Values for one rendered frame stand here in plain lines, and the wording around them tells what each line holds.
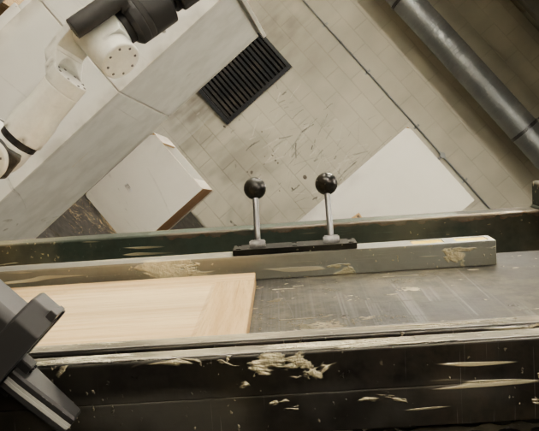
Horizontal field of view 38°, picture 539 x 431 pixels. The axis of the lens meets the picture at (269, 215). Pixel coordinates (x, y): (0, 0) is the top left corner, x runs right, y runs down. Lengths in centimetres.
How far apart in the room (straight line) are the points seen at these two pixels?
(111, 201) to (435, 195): 262
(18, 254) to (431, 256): 78
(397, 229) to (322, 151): 765
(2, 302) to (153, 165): 551
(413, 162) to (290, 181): 455
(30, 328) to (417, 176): 421
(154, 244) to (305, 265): 37
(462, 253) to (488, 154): 795
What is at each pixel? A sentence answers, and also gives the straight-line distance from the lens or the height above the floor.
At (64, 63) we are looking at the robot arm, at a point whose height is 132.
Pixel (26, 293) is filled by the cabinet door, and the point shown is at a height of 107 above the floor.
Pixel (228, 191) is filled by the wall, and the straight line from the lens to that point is 925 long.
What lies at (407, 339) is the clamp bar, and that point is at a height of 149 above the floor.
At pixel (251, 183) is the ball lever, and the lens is 132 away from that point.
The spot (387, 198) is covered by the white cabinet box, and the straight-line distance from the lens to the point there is 472.
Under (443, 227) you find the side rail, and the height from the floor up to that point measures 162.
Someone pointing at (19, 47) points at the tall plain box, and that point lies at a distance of 363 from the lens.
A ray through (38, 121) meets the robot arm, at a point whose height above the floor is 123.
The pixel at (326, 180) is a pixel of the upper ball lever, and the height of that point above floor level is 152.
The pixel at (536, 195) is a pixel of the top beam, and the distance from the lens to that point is 160.
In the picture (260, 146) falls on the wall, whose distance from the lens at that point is 923.
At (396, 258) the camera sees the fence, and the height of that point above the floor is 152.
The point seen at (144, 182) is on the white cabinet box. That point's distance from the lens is 613.
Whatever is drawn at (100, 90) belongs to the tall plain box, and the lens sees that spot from 346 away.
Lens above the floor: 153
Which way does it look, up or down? 5 degrees down
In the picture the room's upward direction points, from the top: 49 degrees clockwise
